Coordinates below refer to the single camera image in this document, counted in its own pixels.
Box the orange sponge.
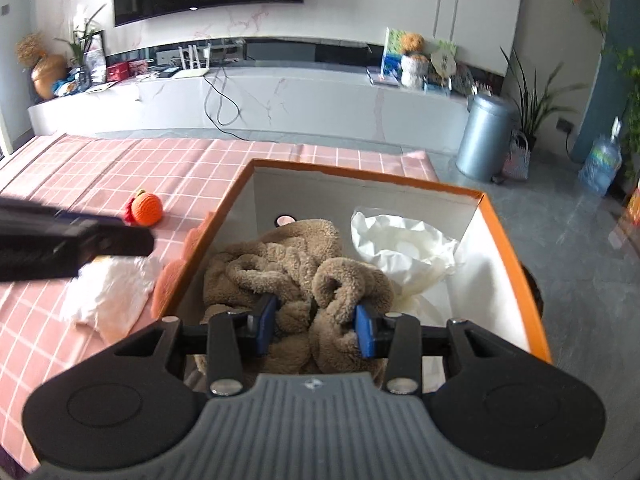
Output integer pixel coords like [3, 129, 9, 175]
[151, 211, 214, 320]

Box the white wifi router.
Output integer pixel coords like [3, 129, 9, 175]
[174, 44, 212, 79]

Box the hanging pothos plant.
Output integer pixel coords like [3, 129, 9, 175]
[572, 0, 639, 177]

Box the orange cardboard box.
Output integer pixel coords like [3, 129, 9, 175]
[159, 157, 554, 394]

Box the white marble tv console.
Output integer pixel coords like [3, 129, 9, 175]
[28, 65, 468, 154]

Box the grey metal trash can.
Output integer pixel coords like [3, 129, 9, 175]
[456, 93, 518, 182]

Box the brown teddy bear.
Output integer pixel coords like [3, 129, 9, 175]
[399, 32, 425, 56]

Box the blue water jug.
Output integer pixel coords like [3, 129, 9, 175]
[578, 117, 623, 197]

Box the orange red crochet fruit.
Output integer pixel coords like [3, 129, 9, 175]
[124, 190, 164, 228]

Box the brown fluffy towel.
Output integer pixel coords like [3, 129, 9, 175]
[203, 219, 394, 382]

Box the golden round vase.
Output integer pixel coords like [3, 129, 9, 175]
[32, 54, 67, 101]

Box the white gift bag with ribbon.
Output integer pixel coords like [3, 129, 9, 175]
[350, 208, 460, 326]

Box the woven small basket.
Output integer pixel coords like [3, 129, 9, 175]
[502, 131, 530, 181]

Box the white cloth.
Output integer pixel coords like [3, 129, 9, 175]
[61, 256, 163, 346]

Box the pink checkered tablecloth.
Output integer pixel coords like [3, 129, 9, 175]
[1, 136, 437, 471]

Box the potted long-leaf plant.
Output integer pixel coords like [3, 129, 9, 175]
[500, 49, 587, 148]

